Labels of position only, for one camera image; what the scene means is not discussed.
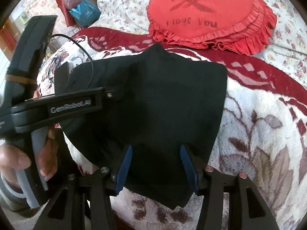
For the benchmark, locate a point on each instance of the small floral bed sheet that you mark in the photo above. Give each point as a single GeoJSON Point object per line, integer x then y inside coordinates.
{"type": "Point", "coordinates": [286, 51]}

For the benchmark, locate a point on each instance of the red chair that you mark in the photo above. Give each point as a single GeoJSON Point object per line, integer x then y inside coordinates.
{"type": "Point", "coordinates": [62, 7]}

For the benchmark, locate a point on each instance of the blue plastic bag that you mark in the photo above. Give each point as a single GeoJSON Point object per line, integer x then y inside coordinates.
{"type": "Point", "coordinates": [85, 13]}

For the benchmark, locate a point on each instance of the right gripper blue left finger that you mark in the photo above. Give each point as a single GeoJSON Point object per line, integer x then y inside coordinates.
{"type": "Point", "coordinates": [87, 196]}

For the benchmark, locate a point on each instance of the person left hand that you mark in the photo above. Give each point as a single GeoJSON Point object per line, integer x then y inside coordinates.
{"type": "Point", "coordinates": [12, 158]}

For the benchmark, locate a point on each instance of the red white floral blanket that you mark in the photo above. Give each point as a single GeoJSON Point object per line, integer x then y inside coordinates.
{"type": "Point", "coordinates": [262, 132]}

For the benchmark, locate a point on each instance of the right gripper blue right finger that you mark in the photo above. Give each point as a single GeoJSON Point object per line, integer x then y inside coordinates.
{"type": "Point", "coordinates": [247, 208]}

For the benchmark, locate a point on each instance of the black pants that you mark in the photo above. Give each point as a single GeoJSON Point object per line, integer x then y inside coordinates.
{"type": "Point", "coordinates": [162, 101]}

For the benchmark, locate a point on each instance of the red heart ruffled pillow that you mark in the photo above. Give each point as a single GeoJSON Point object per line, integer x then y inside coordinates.
{"type": "Point", "coordinates": [241, 26]}

